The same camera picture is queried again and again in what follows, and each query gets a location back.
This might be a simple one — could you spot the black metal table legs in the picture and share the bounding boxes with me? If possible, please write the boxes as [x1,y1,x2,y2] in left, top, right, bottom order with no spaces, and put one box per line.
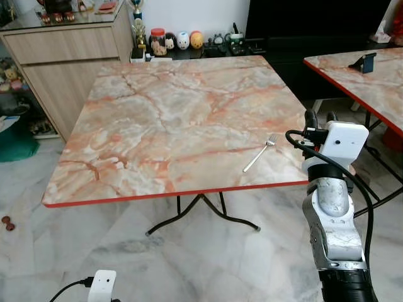
[349,108,403,218]
[145,192,261,237]

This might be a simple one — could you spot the pink tissue pack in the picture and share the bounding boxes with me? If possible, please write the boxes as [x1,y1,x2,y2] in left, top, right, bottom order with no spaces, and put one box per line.
[371,21,393,44]

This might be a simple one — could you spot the black television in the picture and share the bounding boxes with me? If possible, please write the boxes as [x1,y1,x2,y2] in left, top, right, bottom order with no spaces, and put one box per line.
[245,0,395,42]

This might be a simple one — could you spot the black green desk gadget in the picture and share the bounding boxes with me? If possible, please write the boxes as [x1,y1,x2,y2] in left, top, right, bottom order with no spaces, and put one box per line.
[226,23,248,55]

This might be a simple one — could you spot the red ornament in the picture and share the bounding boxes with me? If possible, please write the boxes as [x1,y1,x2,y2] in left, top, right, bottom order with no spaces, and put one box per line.
[390,0,403,48]

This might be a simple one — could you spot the yellow orange round figurine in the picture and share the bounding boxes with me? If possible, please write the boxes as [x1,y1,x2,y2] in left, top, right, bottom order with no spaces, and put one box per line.
[190,30,205,50]

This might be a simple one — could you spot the white round figurine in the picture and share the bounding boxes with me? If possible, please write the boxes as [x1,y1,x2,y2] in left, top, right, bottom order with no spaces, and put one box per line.
[176,31,191,52]

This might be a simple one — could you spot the black round figurine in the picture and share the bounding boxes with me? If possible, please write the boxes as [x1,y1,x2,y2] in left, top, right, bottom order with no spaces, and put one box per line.
[165,33,178,53]

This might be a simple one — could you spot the red lid snack jar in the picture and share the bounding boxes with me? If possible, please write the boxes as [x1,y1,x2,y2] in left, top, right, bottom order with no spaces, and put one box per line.
[149,28,167,57]

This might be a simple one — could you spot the gold trophy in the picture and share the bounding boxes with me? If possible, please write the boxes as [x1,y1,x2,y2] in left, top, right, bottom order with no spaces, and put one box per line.
[128,0,147,56]

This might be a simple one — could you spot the small red tray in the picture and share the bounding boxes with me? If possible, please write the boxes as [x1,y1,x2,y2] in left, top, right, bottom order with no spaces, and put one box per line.
[96,1,118,13]

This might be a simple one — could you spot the light wooden cabinet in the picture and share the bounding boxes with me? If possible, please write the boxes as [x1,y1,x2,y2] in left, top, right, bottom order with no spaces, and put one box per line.
[0,0,135,141]

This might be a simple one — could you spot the dark brown figurine set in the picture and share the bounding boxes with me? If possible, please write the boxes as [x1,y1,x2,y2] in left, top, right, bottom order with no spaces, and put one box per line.
[36,0,77,25]

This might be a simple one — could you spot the green bag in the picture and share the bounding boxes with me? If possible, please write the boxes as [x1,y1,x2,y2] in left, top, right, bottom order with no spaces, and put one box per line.
[0,121,40,164]

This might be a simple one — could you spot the stuffed toy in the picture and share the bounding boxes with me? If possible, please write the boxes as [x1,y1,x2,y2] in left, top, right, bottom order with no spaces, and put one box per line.
[0,58,26,95]

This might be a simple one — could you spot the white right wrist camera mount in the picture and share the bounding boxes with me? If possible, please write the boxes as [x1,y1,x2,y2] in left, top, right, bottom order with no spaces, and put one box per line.
[301,121,370,181]

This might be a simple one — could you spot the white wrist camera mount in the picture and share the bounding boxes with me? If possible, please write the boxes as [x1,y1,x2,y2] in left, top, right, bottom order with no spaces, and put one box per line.
[87,270,118,302]
[301,121,370,181]

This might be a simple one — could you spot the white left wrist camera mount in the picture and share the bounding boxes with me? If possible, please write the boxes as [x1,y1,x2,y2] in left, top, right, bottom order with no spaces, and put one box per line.
[87,270,118,302]

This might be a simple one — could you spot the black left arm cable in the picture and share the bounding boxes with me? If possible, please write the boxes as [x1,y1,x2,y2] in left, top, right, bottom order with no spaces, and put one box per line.
[49,277,95,302]

